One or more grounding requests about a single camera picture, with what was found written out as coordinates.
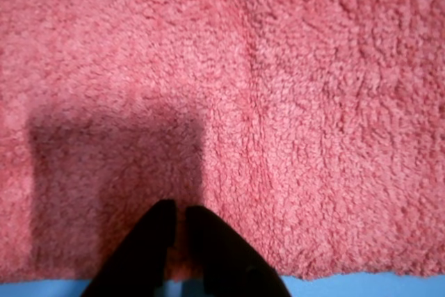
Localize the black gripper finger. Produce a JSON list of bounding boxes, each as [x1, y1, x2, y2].
[[186, 205, 291, 297], [81, 199, 177, 297]]

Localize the orange terry towel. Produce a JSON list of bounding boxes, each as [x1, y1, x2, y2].
[[0, 0, 445, 283]]

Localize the grey table mat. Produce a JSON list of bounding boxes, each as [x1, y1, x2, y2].
[[0, 271, 445, 297]]

